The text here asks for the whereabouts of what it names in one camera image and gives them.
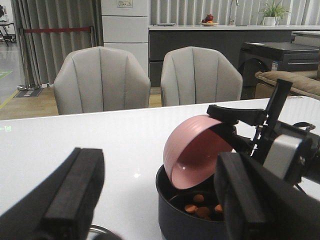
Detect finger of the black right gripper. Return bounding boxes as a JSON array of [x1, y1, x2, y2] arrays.
[[209, 123, 253, 153], [207, 104, 266, 125]]

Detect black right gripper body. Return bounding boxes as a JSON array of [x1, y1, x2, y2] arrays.
[[246, 79, 320, 180]]

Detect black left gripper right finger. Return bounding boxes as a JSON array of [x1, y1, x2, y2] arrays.
[[214, 152, 320, 240]]

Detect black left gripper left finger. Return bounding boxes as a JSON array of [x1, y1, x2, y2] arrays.
[[0, 148, 105, 240]]

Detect pink bowl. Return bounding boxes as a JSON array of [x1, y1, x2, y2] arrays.
[[163, 114, 233, 190]]

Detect orange ham slices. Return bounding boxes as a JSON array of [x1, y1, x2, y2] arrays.
[[183, 194, 224, 221]]

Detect glass lid with blue knob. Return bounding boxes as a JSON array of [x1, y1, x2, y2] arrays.
[[86, 224, 122, 240]]

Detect dark washing machine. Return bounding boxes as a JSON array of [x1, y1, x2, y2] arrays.
[[238, 42, 319, 87]]

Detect beige cushion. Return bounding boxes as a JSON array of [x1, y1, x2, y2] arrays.
[[254, 71, 320, 100]]

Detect dark blue saucepan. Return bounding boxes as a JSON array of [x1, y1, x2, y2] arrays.
[[155, 166, 229, 240]]

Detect grey right chair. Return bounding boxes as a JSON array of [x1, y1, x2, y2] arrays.
[[160, 46, 243, 107]]

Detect grey chair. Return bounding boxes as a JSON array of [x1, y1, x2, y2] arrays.
[[160, 46, 243, 107], [53, 46, 151, 115]]

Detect dark kitchen counter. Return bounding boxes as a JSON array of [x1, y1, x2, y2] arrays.
[[149, 26, 320, 87]]

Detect chrome faucet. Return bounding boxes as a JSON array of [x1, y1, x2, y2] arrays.
[[228, 0, 239, 26]]

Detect potted green plant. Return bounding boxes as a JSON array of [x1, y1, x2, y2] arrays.
[[259, 0, 291, 26]]

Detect fruit plate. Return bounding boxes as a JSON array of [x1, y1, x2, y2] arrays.
[[200, 13, 219, 27]]

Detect grey left chair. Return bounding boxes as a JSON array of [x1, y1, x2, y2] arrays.
[[53, 46, 151, 115]]

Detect white refrigerator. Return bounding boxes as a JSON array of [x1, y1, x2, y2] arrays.
[[101, 0, 150, 74]]

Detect grey curtain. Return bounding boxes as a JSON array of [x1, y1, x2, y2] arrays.
[[11, 0, 103, 85]]

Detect red barrier belt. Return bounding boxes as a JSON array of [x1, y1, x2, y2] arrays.
[[23, 26, 93, 33]]

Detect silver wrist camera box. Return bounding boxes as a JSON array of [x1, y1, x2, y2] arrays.
[[263, 134, 312, 186]]

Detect metal stanchion post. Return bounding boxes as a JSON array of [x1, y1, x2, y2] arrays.
[[17, 28, 40, 91]]

